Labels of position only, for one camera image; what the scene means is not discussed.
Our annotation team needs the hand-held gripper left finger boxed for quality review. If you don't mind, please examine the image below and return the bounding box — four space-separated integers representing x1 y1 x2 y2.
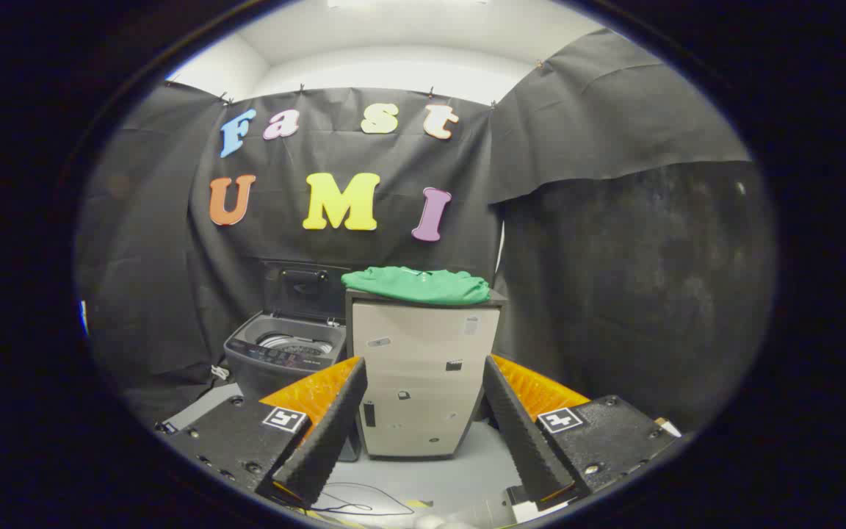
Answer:
162 356 369 510

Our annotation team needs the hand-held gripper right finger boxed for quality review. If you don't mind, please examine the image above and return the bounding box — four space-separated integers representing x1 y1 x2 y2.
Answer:
482 353 685 514

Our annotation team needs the grey top-load washing machine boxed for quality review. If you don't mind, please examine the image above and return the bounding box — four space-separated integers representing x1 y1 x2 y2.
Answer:
223 312 355 403

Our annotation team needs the green polo shirt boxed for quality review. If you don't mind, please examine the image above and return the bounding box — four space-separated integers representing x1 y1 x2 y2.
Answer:
341 265 492 307

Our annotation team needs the beige cabinet with dark top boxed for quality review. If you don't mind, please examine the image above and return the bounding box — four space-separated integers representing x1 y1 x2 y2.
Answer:
344 287 507 461

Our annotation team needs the thin black floor cable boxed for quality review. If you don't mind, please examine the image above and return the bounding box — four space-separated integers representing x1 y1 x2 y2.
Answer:
311 481 418 517

